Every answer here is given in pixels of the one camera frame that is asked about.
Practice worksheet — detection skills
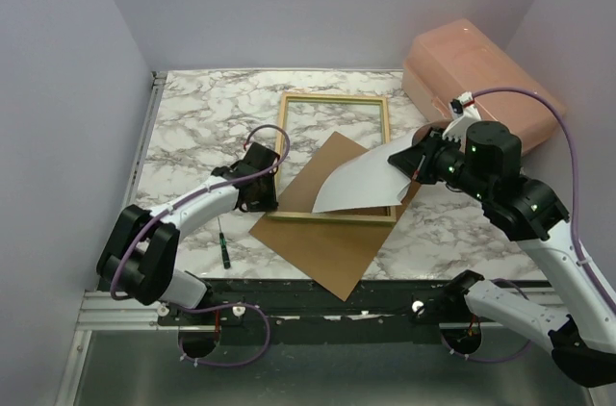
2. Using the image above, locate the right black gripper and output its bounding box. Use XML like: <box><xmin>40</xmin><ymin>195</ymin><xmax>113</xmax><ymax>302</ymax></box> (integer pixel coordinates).
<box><xmin>388</xmin><ymin>124</ymin><xmax>491</xmax><ymax>201</ymax></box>

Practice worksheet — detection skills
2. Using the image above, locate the sunset photo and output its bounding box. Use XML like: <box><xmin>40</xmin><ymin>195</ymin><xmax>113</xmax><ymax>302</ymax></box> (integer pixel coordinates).
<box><xmin>312</xmin><ymin>131</ymin><xmax>416</xmax><ymax>214</ymax></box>

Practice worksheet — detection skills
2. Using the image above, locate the green wooden picture frame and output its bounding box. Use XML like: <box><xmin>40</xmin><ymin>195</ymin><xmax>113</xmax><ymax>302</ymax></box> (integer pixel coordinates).
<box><xmin>265</xmin><ymin>92</ymin><xmax>397</xmax><ymax>226</ymax></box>

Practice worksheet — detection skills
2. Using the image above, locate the brown cardboard backing board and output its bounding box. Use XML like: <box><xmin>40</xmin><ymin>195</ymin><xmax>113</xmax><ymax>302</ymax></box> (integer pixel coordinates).
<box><xmin>250</xmin><ymin>136</ymin><xmax>394</xmax><ymax>301</ymax></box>

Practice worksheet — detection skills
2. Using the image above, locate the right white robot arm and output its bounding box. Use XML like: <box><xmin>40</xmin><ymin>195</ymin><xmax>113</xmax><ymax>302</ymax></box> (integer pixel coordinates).
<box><xmin>388</xmin><ymin>121</ymin><xmax>615</xmax><ymax>388</ymax></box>

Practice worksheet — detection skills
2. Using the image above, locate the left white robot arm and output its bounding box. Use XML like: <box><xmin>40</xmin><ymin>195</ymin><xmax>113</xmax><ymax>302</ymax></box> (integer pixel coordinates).
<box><xmin>96</xmin><ymin>162</ymin><xmax>276</xmax><ymax>324</ymax></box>

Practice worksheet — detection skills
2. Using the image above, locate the small green screwdriver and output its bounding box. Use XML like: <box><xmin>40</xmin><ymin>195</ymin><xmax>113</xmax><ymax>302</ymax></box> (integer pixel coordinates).
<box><xmin>217</xmin><ymin>217</ymin><xmax>231</xmax><ymax>269</ymax></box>

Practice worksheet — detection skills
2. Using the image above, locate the pink plastic storage box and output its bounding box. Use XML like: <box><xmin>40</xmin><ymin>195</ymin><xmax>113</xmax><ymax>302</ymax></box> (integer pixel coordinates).
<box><xmin>401</xmin><ymin>19</ymin><xmax>566</xmax><ymax>154</ymax></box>

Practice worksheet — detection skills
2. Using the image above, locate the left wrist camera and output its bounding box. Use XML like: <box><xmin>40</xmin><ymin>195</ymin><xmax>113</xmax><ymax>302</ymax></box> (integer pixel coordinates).
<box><xmin>243</xmin><ymin>142</ymin><xmax>279</xmax><ymax>171</ymax></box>

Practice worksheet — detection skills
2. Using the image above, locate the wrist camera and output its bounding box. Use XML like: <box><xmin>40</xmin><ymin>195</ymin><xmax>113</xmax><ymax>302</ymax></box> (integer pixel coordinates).
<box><xmin>243</xmin><ymin>142</ymin><xmax>279</xmax><ymax>171</ymax></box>
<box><xmin>443</xmin><ymin>91</ymin><xmax>481</xmax><ymax>142</ymax></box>

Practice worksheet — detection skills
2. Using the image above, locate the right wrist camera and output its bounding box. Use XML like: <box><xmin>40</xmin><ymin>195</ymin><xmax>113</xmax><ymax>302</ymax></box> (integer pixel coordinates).
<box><xmin>443</xmin><ymin>91</ymin><xmax>481</xmax><ymax>142</ymax></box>

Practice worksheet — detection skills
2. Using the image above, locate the aluminium rail frame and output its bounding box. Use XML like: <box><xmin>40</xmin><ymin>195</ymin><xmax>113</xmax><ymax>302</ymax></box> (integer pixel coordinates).
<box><xmin>52</xmin><ymin>69</ymin><xmax>169</xmax><ymax>406</ymax></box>

